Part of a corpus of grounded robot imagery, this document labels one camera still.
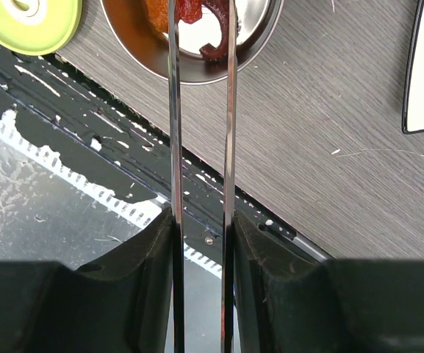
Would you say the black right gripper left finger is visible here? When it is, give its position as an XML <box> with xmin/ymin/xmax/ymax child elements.
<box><xmin>0</xmin><ymin>209</ymin><xmax>172</xmax><ymax>352</ymax></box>

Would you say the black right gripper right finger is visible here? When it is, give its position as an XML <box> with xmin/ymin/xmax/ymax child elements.
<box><xmin>234</xmin><ymin>213</ymin><xmax>424</xmax><ymax>352</ymax></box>

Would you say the small steel bowl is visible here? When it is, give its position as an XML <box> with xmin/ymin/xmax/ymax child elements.
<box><xmin>101</xmin><ymin>0</ymin><xmax>284</xmax><ymax>85</ymax></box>

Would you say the green round lid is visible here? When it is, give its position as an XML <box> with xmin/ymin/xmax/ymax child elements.
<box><xmin>0</xmin><ymin>0</ymin><xmax>83</xmax><ymax>56</ymax></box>

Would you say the red bacon piece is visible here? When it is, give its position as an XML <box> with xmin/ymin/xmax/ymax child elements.
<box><xmin>175</xmin><ymin>0</ymin><xmax>202</xmax><ymax>24</ymax></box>

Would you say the orange fried food piece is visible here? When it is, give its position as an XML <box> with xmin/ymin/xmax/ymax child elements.
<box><xmin>145</xmin><ymin>0</ymin><xmax>168</xmax><ymax>33</ymax></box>

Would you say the white cable duct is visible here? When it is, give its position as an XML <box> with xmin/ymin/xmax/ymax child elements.
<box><xmin>0</xmin><ymin>108</ymin><xmax>223</xmax><ymax>279</ymax></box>

